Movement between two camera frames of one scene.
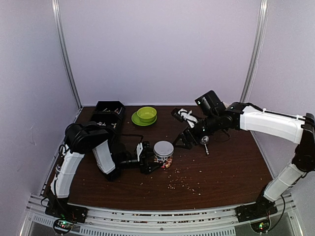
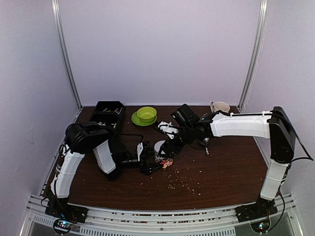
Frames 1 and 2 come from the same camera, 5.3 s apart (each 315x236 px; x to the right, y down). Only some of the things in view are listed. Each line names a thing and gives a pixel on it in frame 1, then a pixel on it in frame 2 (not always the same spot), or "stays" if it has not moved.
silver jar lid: (163, 149) stays
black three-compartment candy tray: (110, 113) stays
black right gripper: (184, 135) → (168, 143)
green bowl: (146, 114) stays
